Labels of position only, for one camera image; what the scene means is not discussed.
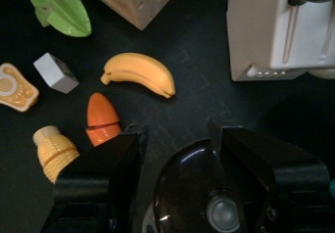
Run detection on yellow toy corn cob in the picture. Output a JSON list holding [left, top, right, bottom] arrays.
[[32, 124, 81, 185]]

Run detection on toy toast with egg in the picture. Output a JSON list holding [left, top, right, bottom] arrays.
[[0, 62, 40, 113]]

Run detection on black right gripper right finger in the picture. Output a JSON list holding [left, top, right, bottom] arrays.
[[207, 121, 335, 233]]

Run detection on white toy toaster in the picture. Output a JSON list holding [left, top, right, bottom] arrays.
[[225, 0, 335, 82]]

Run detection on green toy leaf vegetable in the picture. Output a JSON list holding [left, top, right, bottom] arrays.
[[28, 0, 93, 38]]

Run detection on yellow toy banana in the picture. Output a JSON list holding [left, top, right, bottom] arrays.
[[100, 52, 176, 99]]

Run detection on grey white cube block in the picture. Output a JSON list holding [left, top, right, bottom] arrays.
[[33, 52, 81, 95]]

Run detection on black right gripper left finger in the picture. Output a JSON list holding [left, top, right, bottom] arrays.
[[38, 124, 149, 233]]

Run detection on orange toy carrot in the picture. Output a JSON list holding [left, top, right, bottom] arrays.
[[85, 92, 122, 148]]

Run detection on black glossy pan lid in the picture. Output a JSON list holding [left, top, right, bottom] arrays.
[[141, 138, 263, 233]]

